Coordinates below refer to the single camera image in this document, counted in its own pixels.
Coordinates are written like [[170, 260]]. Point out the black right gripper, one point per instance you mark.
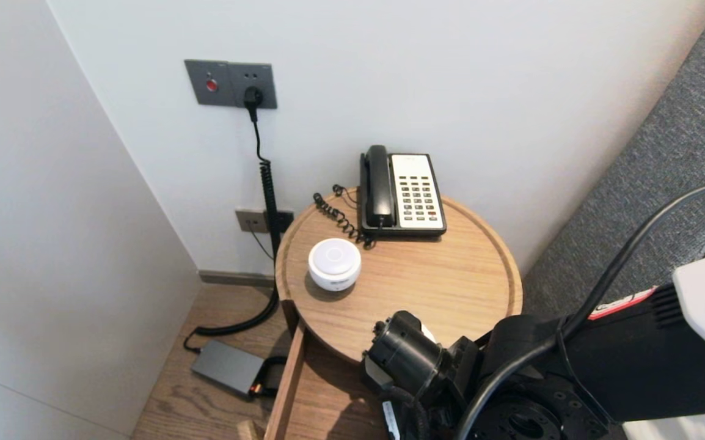
[[410, 421]]

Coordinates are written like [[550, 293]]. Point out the round wooden nightstand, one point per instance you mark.
[[438, 275]]

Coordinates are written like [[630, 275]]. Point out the white round smart speaker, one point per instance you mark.
[[334, 264]]

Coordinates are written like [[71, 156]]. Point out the grey power adapter box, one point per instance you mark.
[[227, 366]]

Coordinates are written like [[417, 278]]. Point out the black and cream telephone base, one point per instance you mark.
[[418, 195]]

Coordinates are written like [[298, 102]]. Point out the grey wooden baseboard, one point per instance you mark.
[[230, 280]]

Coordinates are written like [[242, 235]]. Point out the thin black phone line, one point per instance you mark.
[[261, 245]]

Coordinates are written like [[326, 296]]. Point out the black telephone handset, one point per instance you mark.
[[379, 183]]

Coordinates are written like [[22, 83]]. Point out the white bed sheet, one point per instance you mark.
[[694, 431]]

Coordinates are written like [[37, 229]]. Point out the grey upholstered headboard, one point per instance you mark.
[[633, 183]]

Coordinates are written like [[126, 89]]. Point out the black power plug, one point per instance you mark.
[[253, 98]]

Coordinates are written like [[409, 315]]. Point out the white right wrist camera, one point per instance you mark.
[[427, 333]]

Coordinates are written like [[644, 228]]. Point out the beige wall data socket plate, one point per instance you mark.
[[248, 221]]

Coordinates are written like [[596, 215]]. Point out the grey wall socket panel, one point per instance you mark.
[[206, 75]]

